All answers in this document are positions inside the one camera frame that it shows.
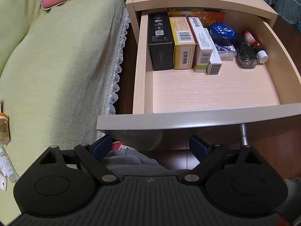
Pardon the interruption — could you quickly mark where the beige nightstand drawer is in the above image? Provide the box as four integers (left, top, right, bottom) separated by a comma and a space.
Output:
97, 11, 300, 150

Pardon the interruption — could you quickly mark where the white tube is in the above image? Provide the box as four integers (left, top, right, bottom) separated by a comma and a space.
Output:
1, 144, 19, 183

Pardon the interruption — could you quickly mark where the red white shoe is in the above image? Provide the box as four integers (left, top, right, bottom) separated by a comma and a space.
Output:
111, 141, 135, 150

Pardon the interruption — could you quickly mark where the grey trouser leg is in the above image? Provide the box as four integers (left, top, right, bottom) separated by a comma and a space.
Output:
102, 149, 190, 180

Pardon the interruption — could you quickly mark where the orange cap pill bottle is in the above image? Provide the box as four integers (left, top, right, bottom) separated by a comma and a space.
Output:
0, 113, 11, 144

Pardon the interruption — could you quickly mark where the green sofa cover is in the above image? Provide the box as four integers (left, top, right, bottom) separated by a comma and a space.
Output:
0, 0, 131, 225

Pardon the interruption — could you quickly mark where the small white medicine box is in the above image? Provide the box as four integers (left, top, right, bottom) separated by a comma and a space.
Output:
204, 28, 222, 75

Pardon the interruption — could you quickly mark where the black electric shaver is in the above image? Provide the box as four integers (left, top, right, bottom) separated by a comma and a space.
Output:
232, 35, 259, 69

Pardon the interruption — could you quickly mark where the brown bottle white cap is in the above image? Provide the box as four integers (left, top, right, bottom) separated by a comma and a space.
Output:
242, 30, 269, 64

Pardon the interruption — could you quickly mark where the clear cotton swab box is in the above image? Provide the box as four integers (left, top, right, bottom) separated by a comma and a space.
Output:
215, 44, 237, 61

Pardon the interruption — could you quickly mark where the yellow barcode medicine box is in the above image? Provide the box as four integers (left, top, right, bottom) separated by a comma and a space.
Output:
169, 17, 196, 70

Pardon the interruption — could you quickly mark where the blue round cream tin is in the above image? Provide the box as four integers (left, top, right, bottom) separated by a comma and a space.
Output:
210, 23, 237, 45

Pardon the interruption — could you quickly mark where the black product box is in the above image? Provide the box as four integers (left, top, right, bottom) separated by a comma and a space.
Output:
147, 11, 174, 71

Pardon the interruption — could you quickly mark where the orange printed box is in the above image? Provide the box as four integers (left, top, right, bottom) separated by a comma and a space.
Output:
167, 7, 225, 27

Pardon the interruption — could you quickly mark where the metal drawer handle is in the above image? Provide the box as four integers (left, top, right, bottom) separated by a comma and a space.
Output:
240, 124, 249, 147

